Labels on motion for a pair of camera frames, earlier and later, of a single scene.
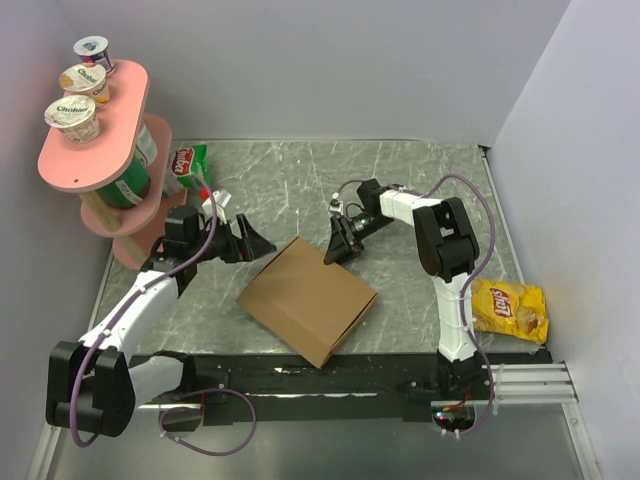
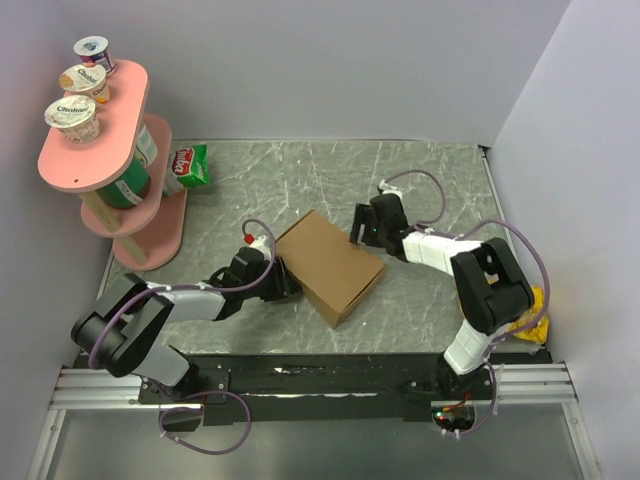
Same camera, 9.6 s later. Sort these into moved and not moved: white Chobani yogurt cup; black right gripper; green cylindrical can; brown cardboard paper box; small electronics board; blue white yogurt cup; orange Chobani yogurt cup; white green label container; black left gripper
Moved: brown cardboard paper box; black right gripper; black left gripper
Not moved: green cylindrical can; small electronics board; white green label container; orange Chobani yogurt cup; blue white yogurt cup; white Chobani yogurt cup
